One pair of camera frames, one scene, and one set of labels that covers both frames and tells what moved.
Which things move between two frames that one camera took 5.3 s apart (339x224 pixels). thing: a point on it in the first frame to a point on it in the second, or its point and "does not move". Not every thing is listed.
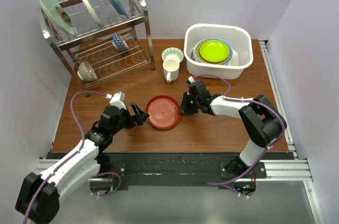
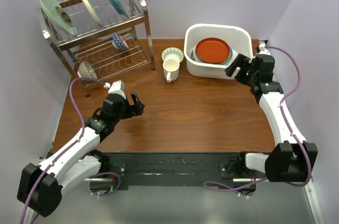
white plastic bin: (221, 50) does not move
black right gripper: (181, 110) to (241, 62)
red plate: (163, 111) to (213, 50)
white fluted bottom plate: (193, 54) does not move
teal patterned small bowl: (172, 53) does not move
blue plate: (210, 39) does not move
